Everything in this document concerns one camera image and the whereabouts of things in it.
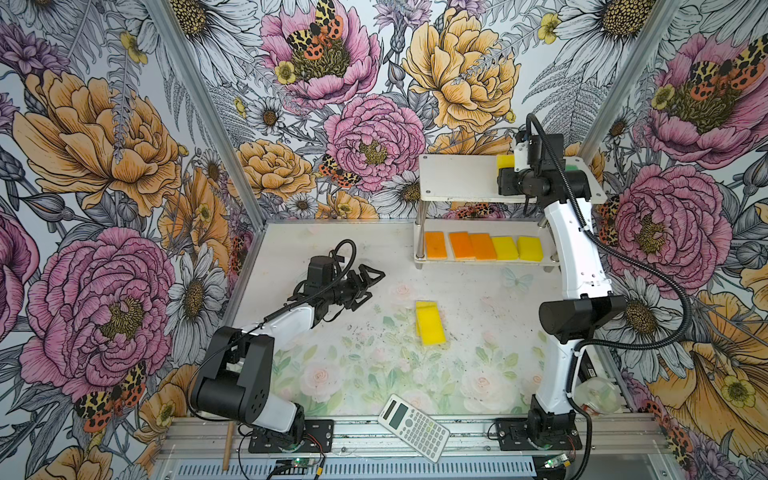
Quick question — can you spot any wooden stick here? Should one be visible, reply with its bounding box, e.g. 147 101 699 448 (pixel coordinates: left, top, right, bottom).
222 421 236 472

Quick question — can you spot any orange top sponge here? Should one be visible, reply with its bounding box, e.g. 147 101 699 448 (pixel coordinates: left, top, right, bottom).
469 233 497 261

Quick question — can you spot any white two-tier shelf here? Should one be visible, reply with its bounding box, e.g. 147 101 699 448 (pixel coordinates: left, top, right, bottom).
412 154 608 273

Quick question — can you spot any yellow top stack sponge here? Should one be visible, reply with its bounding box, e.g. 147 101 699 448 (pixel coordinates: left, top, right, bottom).
416 301 446 346

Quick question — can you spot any green circuit board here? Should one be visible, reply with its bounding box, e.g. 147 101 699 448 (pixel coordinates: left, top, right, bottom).
271 458 325 476

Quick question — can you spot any orange sponge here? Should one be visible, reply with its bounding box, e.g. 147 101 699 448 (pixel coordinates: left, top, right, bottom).
469 233 497 261
449 232 476 261
424 231 448 260

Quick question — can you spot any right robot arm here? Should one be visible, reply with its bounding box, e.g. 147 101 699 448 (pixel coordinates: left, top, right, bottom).
497 168 626 445

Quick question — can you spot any aluminium front rail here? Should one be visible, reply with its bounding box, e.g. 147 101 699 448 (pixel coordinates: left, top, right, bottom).
157 413 671 460

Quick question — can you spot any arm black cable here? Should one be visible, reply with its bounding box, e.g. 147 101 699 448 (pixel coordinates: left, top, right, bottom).
187 238 358 421
524 112 693 480

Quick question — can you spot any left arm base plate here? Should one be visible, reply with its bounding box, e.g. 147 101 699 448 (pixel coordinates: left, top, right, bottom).
248 419 335 454

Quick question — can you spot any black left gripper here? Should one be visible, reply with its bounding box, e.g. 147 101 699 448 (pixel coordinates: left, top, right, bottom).
324 264 385 311

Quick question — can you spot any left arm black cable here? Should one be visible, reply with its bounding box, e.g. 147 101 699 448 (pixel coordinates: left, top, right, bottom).
187 238 358 421

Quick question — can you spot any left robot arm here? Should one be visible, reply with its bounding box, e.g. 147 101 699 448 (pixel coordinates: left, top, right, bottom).
187 261 385 439

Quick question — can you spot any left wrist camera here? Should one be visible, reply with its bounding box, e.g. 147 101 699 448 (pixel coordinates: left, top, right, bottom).
304 255 337 295

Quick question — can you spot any white scientific calculator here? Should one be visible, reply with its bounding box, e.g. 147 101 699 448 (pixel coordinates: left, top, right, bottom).
377 395 450 463

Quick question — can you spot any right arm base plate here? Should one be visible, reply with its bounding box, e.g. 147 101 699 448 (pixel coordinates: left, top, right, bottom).
492 418 583 451

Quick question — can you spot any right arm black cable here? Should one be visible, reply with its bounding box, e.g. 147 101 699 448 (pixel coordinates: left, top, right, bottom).
524 112 693 480

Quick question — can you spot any yellow bottom sponge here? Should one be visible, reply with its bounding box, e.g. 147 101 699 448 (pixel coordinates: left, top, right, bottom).
496 154 515 170

